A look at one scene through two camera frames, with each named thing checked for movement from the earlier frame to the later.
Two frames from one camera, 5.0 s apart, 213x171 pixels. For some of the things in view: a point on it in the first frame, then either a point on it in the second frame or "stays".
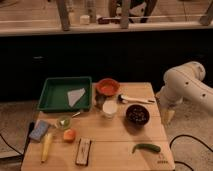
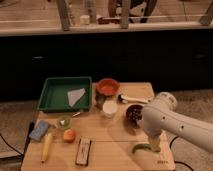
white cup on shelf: x=84 y=20 stays
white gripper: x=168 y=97 -> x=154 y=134
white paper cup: x=109 y=109 stays
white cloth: x=75 y=95 stays
